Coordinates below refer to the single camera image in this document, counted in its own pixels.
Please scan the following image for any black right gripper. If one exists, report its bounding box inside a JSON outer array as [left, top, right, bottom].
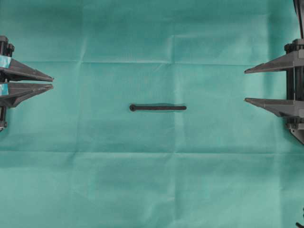
[[244, 39, 304, 144]]

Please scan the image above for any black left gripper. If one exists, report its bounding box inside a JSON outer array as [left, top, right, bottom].
[[0, 35, 55, 133]]

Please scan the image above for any black Velcro strap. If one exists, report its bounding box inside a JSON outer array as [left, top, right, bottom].
[[129, 103, 187, 113]]

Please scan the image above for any green table cloth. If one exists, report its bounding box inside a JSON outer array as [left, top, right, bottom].
[[0, 0, 304, 228]]

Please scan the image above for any black cable at corner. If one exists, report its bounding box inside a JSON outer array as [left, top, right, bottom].
[[295, 206, 304, 228]]

